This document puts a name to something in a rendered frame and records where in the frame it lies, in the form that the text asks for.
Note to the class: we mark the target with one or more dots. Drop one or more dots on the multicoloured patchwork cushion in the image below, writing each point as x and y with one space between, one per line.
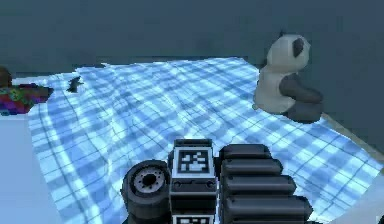
20 98

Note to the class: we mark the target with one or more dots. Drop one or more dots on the blue checked bed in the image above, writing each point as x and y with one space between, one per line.
166 110

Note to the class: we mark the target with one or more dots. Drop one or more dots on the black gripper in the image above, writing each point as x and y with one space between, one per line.
146 190

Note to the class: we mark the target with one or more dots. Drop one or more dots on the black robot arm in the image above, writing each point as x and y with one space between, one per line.
253 186

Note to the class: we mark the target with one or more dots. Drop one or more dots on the small dark object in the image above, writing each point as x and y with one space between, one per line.
74 84

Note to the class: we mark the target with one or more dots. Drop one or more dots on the black and white panda toy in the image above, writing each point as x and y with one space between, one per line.
283 83

